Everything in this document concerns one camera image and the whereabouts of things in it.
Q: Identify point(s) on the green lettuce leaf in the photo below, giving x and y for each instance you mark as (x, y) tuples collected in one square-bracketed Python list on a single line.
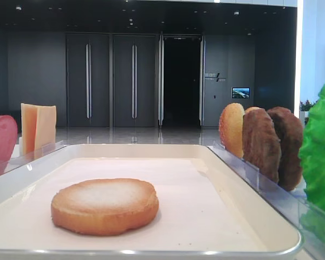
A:
[(312, 153)]

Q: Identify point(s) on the round bread slice on tray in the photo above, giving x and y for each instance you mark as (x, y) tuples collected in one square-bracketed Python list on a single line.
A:
[(105, 207)]

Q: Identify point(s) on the front brown meat patty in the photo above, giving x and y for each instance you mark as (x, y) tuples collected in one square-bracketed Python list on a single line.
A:
[(261, 145)]

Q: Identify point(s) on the brown meat patty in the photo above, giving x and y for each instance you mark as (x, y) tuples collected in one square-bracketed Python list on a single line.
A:
[(261, 145), (290, 132)]

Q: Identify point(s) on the pale cheese slice inner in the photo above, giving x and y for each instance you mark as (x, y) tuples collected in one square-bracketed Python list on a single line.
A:
[(45, 130)]

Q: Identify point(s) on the rear brown meat patty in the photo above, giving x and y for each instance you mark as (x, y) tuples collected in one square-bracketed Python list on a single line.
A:
[(290, 132)]

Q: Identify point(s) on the orange cheese slice outer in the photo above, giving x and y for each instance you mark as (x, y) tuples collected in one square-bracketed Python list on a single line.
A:
[(29, 119)]

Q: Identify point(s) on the red tomato slice outer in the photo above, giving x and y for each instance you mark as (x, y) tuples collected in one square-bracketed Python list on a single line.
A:
[(8, 137)]

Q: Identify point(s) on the golden bun slice inner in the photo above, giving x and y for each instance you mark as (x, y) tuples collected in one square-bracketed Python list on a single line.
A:
[(230, 128)]

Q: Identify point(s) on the dark double door middle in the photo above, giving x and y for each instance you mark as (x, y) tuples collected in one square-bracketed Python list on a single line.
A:
[(134, 81)]

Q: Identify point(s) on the dark double door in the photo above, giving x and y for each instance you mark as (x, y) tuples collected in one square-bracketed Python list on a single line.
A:
[(134, 81), (88, 80)]

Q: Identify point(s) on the dark double door left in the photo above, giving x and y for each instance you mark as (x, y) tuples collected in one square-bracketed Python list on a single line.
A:
[(88, 80)]

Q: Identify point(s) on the white rectangular tray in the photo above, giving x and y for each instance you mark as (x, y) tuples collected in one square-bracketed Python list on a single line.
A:
[(207, 211)]

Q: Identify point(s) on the flower planter box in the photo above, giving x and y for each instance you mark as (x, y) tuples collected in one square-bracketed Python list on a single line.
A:
[(304, 110)]

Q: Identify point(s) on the clear acrylic rack left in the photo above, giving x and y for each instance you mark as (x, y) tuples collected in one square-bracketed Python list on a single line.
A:
[(21, 160)]

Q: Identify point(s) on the clear acrylic rack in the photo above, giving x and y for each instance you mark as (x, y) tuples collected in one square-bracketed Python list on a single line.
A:
[(305, 216), (21, 160)]

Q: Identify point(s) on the clear acrylic rack right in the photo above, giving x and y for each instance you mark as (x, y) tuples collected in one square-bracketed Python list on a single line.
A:
[(305, 216)]

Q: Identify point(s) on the wall display screen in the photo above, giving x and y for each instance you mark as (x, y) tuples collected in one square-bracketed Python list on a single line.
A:
[(240, 93)]

